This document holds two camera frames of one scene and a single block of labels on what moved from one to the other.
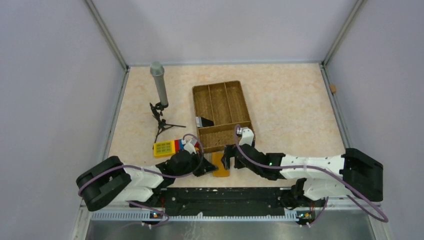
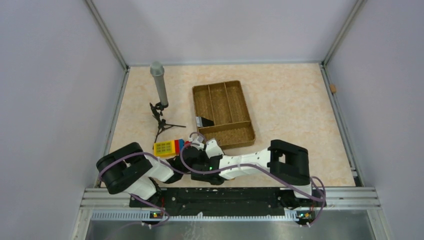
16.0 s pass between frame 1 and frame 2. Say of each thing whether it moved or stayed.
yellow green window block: stayed
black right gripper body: moved
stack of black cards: stayed
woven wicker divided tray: stayed
